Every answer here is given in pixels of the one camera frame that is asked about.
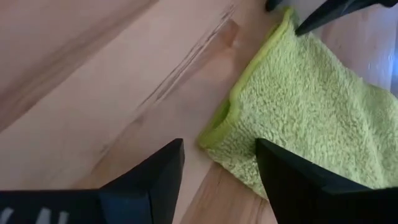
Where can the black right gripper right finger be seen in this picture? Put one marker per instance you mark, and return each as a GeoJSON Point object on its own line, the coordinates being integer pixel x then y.
{"type": "Point", "coordinates": [304, 193]}

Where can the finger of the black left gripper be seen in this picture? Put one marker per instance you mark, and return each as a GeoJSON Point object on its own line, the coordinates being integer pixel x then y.
{"type": "Point", "coordinates": [329, 12]}
{"type": "Point", "coordinates": [273, 4]}

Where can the green microfiber towel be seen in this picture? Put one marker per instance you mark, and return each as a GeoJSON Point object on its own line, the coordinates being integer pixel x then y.
{"type": "Point", "coordinates": [311, 109]}

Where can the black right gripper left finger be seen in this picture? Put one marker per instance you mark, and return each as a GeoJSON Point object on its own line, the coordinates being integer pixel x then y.
{"type": "Point", "coordinates": [149, 193]}

